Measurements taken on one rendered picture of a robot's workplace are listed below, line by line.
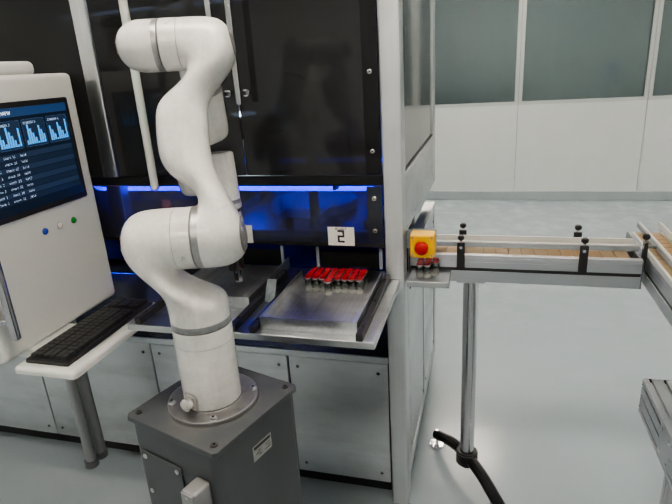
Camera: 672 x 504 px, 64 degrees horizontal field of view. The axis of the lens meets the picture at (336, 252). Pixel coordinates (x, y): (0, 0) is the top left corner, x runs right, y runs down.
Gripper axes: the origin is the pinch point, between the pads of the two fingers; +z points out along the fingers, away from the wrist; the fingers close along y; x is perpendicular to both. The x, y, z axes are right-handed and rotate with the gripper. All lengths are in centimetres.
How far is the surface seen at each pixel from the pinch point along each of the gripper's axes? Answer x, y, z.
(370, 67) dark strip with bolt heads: 37, -25, -49
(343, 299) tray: 28.5, -8.4, 13.6
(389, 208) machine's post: 39.2, -25.7, -8.9
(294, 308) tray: 17.1, 0.6, 13.1
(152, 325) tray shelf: -17.0, 19.4, 11.7
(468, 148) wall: -1, -485, 38
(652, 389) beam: 113, -37, 51
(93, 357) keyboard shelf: -32.4, 27.4, 18.6
